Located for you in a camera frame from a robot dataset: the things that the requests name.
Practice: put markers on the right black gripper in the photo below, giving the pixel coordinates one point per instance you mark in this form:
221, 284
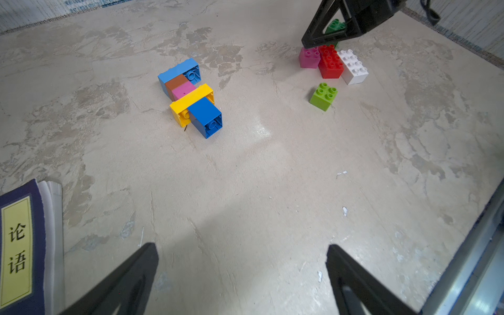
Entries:
360, 17

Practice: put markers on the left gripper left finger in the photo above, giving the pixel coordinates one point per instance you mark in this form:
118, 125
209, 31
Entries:
126, 290

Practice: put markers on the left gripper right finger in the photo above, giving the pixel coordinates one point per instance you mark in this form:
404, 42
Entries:
356, 290

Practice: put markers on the dark green square lego brick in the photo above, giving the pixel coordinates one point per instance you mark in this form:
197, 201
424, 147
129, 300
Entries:
334, 26

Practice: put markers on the red long lego brick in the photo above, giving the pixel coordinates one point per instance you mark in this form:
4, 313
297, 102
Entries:
330, 65

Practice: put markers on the light blue long lego brick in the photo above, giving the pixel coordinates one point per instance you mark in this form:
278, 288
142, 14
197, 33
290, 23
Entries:
189, 69

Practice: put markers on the dark blue square lego brick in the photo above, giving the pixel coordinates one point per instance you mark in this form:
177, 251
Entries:
205, 117

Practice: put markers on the pink square lego brick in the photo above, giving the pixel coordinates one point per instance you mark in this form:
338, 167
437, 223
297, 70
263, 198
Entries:
309, 58
182, 90

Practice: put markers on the brown square lego brick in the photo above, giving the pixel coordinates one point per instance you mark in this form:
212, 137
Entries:
175, 82

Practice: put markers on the white long lego brick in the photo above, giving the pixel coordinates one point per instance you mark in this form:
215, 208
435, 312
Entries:
354, 71

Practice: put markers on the lime green square lego brick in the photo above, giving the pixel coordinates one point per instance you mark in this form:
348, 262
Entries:
323, 96

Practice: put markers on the purple notebook yellow label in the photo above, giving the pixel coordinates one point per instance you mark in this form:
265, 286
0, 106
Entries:
32, 254

